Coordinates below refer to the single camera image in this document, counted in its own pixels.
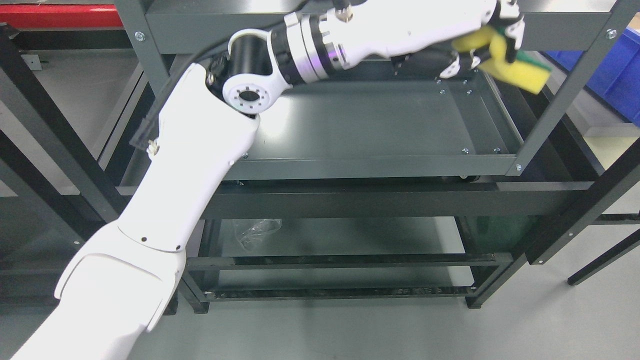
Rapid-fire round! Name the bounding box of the black metal rack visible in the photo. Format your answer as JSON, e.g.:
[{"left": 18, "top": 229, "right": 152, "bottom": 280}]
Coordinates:
[{"left": 0, "top": 22, "right": 640, "bottom": 316}]

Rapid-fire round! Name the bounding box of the clear plastic bag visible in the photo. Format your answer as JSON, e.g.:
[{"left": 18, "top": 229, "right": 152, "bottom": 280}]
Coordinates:
[{"left": 231, "top": 218, "right": 282, "bottom": 251}]

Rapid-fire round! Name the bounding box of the blue plastic bin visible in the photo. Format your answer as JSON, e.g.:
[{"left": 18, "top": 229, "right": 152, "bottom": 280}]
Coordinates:
[{"left": 567, "top": 27, "right": 640, "bottom": 137}]

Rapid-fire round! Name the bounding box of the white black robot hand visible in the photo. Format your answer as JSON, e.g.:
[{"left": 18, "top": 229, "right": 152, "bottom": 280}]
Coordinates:
[{"left": 322, "top": 0, "right": 525, "bottom": 79}]

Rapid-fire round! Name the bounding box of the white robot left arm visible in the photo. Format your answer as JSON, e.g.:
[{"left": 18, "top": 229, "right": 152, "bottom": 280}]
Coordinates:
[{"left": 13, "top": 54, "right": 259, "bottom": 360}]

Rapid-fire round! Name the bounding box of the green yellow sponge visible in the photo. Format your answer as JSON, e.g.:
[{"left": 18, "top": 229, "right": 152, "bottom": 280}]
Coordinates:
[{"left": 452, "top": 25, "right": 553, "bottom": 95}]

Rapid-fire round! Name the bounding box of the grey metal shelf unit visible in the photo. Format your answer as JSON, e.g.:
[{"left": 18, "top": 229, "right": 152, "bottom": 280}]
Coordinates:
[{"left": 112, "top": 0, "right": 640, "bottom": 311}]

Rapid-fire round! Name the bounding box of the red bar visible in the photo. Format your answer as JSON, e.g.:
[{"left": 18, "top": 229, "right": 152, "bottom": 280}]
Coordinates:
[{"left": 0, "top": 3, "right": 124, "bottom": 29}]

